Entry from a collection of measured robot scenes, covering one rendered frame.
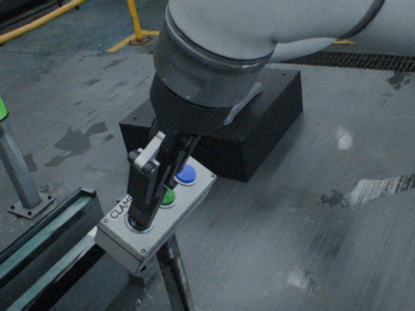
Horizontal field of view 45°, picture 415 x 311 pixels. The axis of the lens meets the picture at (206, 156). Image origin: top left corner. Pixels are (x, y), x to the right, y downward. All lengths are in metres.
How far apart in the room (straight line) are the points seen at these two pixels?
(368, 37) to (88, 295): 0.62
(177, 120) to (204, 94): 0.05
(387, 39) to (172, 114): 0.18
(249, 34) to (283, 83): 0.89
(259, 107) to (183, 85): 0.75
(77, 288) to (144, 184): 0.38
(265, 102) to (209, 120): 0.74
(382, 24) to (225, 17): 0.12
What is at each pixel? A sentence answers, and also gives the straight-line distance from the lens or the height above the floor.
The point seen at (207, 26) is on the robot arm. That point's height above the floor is 1.33.
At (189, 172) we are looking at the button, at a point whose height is 1.07.
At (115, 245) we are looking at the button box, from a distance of 0.62.
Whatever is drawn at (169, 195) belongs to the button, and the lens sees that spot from 0.64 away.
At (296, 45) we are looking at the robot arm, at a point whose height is 1.04.
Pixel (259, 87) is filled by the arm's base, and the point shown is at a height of 0.92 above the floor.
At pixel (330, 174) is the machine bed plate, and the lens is 1.10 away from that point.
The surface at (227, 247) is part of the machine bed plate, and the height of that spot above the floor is 0.80.
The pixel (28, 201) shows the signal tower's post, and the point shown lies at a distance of 1.19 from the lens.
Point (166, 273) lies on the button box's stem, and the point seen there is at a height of 0.93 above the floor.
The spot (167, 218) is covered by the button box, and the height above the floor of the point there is 1.05.
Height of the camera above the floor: 1.44
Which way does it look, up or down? 32 degrees down
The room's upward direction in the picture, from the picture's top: 11 degrees counter-clockwise
